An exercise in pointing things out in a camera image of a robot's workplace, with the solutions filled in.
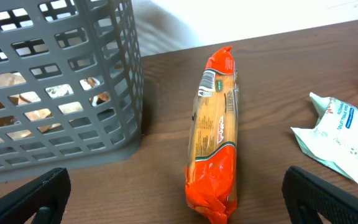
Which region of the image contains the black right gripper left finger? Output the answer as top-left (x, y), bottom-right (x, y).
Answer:
top-left (0, 167), bottom-right (71, 223)

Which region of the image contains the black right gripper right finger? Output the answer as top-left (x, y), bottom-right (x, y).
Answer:
top-left (282, 166), bottom-right (358, 223)

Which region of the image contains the PanTree snack bag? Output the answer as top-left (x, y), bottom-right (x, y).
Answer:
top-left (0, 71), bottom-right (111, 147)

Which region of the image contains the pale green wipes packet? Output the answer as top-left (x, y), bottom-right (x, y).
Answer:
top-left (291, 92), bottom-right (358, 184)

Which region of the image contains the orange spaghetti packet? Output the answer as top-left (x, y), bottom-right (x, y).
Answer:
top-left (185, 46), bottom-right (239, 223)

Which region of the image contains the grey plastic lattice basket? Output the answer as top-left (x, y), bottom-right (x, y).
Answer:
top-left (0, 0), bottom-right (144, 183)

